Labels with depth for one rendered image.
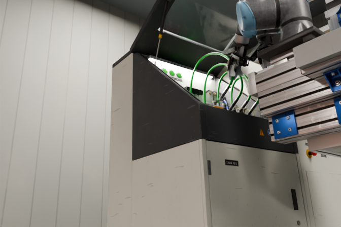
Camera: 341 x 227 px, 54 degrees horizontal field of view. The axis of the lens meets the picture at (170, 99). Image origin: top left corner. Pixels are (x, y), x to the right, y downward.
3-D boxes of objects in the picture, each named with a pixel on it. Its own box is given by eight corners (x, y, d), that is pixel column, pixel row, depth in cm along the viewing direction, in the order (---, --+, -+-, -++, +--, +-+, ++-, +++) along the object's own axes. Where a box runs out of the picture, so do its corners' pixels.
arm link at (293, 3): (316, 14, 119) (310, -16, 124) (278, 18, 121) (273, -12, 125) (308, 32, 130) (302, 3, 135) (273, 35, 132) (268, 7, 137)
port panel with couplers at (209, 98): (208, 125, 218) (204, 81, 229) (204, 126, 221) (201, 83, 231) (222, 128, 225) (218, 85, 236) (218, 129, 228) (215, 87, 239)
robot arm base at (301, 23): (330, 46, 121) (325, 23, 125) (308, 33, 112) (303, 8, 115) (293, 62, 132) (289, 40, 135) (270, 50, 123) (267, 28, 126)
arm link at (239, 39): (232, 33, 174) (244, 32, 177) (231, 41, 175) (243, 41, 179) (241, 36, 168) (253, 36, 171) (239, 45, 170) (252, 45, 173)
